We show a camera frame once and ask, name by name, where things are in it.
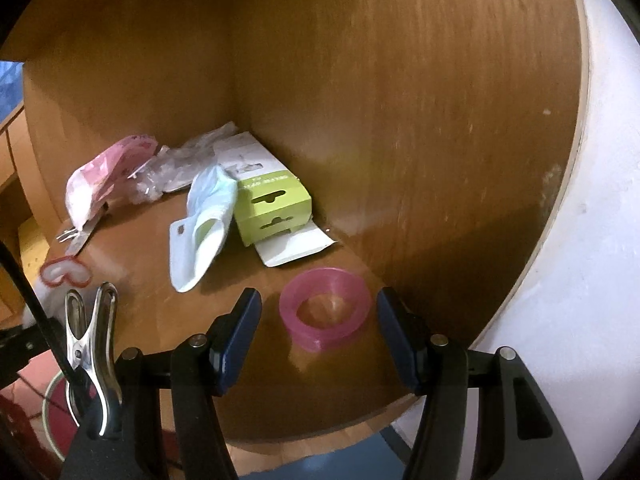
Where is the wooden corner shelf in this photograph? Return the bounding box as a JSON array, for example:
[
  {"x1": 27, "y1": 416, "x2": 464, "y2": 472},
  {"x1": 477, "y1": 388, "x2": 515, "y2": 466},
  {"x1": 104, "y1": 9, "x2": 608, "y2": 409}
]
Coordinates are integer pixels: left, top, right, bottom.
[{"x1": 0, "y1": 0, "x2": 593, "y2": 448}]

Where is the red heart shaped frame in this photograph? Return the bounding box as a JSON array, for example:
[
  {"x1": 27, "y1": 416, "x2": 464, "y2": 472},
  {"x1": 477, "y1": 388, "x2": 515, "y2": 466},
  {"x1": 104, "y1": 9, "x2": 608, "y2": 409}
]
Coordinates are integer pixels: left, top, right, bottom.
[{"x1": 40, "y1": 255, "x2": 93, "y2": 291}]

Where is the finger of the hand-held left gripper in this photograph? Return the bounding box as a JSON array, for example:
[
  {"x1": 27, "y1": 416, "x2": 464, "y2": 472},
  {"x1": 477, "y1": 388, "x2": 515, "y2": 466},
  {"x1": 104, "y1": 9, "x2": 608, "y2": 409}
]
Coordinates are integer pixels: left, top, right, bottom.
[{"x1": 0, "y1": 324, "x2": 57, "y2": 392}]

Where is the light blue white packet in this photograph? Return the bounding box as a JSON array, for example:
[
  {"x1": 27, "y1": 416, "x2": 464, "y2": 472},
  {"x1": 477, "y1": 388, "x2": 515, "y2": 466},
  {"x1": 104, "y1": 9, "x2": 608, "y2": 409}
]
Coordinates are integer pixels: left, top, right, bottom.
[{"x1": 169, "y1": 162, "x2": 238, "y2": 293}]

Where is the thick black cable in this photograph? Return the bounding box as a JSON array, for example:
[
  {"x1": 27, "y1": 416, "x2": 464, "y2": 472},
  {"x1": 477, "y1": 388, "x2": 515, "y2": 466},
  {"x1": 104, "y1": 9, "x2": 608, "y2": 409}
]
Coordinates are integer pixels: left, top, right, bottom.
[{"x1": 0, "y1": 240, "x2": 83, "y2": 396}]

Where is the wooden drawer cabinet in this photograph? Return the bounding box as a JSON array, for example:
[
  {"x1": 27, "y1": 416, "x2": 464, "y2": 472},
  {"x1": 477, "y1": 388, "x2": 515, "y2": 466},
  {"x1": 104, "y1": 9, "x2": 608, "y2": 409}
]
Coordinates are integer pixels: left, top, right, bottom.
[{"x1": 0, "y1": 100, "x2": 36, "y2": 241}]

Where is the crumpled plastic bag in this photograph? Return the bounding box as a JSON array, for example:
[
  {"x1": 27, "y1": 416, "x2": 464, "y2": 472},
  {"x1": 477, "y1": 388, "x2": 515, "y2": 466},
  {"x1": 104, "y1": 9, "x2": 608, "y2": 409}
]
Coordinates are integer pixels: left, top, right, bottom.
[{"x1": 132, "y1": 121, "x2": 238, "y2": 206}]

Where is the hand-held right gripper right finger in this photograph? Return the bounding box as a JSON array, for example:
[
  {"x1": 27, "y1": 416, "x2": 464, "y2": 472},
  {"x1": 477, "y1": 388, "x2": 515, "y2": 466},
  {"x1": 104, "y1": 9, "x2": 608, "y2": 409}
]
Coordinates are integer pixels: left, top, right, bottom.
[{"x1": 376, "y1": 287, "x2": 585, "y2": 480}]

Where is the window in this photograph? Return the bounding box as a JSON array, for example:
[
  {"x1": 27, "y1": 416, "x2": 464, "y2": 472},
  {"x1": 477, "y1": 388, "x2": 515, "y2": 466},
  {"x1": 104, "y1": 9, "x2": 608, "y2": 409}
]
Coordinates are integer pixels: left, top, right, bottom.
[{"x1": 0, "y1": 60, "x2": 26, "y2": 121}]

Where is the pink tape roll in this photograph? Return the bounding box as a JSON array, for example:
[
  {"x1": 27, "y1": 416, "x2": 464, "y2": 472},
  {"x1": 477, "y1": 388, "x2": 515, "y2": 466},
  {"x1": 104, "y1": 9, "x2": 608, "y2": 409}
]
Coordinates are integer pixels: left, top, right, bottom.
[{"x1": 278, "y1": 266, "x2": 372, "y2": 351}]

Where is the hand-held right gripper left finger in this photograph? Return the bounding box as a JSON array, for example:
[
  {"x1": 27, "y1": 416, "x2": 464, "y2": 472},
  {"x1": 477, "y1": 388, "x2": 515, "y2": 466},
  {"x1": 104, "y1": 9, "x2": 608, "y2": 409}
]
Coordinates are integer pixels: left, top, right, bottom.
[{"x1": 116, "y1": 287, "x2": 263, "y2": 480}]

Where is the green and white cardboard box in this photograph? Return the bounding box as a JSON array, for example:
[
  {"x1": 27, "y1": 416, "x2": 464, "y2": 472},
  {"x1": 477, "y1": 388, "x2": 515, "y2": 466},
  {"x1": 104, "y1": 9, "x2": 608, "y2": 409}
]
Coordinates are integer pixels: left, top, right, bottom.
[{"x1": 212, "y1": 131, "x2": 338, "y2": 267}]

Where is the metal spring clamp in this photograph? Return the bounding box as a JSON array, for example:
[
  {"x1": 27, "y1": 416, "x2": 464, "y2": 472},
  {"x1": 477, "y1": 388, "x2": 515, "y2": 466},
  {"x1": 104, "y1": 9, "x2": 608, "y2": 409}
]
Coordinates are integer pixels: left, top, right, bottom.
[{"x1": 64, "y1": 281, "x2": 123, "y2": 438}]

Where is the pink and white packet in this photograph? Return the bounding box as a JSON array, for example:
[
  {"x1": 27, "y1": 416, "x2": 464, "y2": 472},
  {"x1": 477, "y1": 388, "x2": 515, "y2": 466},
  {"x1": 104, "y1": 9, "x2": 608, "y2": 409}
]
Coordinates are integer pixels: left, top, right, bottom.
[{"x1": 66, "y1": 132, "x2": 160, "y2": 233}]

